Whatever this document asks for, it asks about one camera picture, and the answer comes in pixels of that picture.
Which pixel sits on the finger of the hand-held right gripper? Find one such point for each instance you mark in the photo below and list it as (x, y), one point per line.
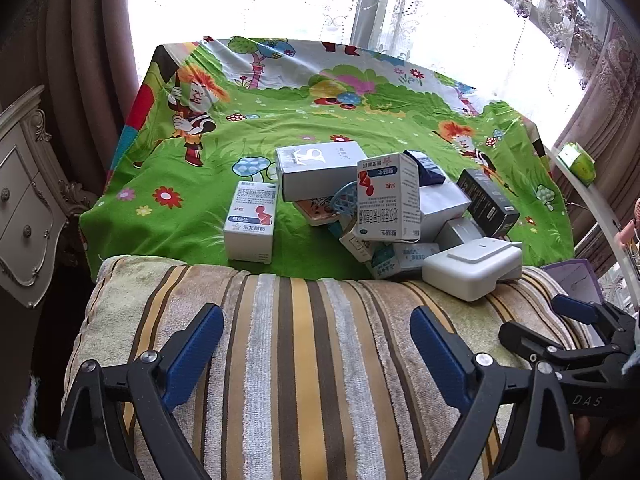
(525, 337)
(575, 308)

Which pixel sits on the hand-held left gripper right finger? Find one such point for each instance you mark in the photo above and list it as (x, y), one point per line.
(440, 355)

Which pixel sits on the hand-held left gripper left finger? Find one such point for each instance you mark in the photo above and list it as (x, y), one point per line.
(195, 350)

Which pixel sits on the purple cardboard box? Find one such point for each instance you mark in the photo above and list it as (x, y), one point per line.
(575, 280)

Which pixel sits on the small pale grey box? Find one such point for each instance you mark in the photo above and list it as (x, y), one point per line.
(457, 234)

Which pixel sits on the white medicine box red figure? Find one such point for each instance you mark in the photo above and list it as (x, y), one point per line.
(250, 230)

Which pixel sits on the black box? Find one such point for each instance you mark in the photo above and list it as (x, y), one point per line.
(487, 205)

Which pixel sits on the plain pale grey box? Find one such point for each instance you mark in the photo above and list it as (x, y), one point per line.
(442, 207)

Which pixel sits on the large white medicine box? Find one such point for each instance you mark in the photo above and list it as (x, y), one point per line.
(385, 200)

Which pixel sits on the blue mesh toy basket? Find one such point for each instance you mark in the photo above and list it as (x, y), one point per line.
(345, 200)

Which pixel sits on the dark blue small box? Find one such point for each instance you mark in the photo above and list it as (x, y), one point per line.
(430, 172)

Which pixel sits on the person's right hand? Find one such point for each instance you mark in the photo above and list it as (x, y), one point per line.
(607, 440)

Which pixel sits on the white box blue print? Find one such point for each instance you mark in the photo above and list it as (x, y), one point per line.
(400, 260)

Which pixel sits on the white curved desk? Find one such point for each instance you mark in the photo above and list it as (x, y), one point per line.
(595, 205)

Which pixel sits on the striped plush cushion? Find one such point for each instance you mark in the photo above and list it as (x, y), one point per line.
(320, 360)

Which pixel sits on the small white tilted box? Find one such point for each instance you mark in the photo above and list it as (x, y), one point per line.
(356, 247)

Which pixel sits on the green tissue pack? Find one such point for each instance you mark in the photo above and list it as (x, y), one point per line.
(577, 162)

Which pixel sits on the pale fluffy garment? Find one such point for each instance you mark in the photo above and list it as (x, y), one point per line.
(25, 435)

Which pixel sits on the beige patterned curtain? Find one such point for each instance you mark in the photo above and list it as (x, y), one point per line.
(612, 110)

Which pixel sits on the long grey box swirl logo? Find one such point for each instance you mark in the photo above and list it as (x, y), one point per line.
(320, 175)

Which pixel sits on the green cartoon printed bedsheet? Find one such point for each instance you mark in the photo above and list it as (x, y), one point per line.
(210, 125)

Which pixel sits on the white carved nightstand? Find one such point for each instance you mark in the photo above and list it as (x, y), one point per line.
(30, 185)

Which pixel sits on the sheer lace curtain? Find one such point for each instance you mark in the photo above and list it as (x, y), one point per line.
(475, 5)

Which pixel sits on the brown pleated curtain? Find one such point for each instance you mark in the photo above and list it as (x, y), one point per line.
(75, 35)

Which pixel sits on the white window frame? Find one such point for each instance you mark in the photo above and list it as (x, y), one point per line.
(385, 0)

